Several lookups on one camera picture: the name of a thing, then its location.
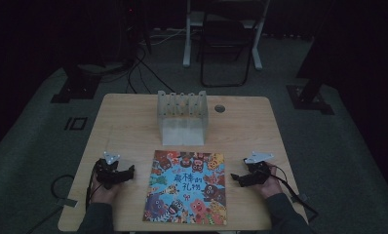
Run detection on black looped floor cable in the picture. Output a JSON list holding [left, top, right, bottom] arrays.
[[50, 174, 76, 201]]

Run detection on white desk frame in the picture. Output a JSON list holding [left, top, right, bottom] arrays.
[[182, 0, 272, 71]]

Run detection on white floor cable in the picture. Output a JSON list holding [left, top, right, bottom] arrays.
[[145, 28, 187, 46]]

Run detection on grey tape patch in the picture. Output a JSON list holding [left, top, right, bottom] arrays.
[[55, 197, 79, 209]]

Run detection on translucent white book rack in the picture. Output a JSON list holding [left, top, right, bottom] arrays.
[[156, 90, 210, 147]]

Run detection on person's right hand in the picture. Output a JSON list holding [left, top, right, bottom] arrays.
[[257, 162, 285, 200]]

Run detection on black stand with flat base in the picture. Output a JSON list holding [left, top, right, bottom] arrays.
[[50, 62, 102, 104]]

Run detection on black floor cables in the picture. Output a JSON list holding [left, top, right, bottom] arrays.
[[126, 47, 176, 96]]

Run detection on colourful cartoon picture book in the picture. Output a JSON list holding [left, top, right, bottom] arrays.
[[142, 149, 228, 226]]

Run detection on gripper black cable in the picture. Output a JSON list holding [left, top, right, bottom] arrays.
[[270, 165, 321, 224], [85, 162, 104, 213]]

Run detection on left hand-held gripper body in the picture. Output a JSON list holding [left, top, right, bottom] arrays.
[[94, 150, 122, 190]]

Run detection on dark equipment tower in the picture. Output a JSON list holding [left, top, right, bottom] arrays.
[[116, 0, 152, 67]]

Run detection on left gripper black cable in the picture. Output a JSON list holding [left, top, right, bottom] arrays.
[[85, 162, 104, 213]]

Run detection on black slanted stand with base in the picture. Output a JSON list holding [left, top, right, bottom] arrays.
[[286, 0, 336, 116]]

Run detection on black folding chair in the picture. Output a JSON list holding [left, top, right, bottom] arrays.
[[199, 0, 254, 89]]

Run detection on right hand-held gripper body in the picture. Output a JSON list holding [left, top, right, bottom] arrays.
[[244, 150, 276, 187]]

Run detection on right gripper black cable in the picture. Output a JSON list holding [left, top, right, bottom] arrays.
[[270, 165, 321, 224]]

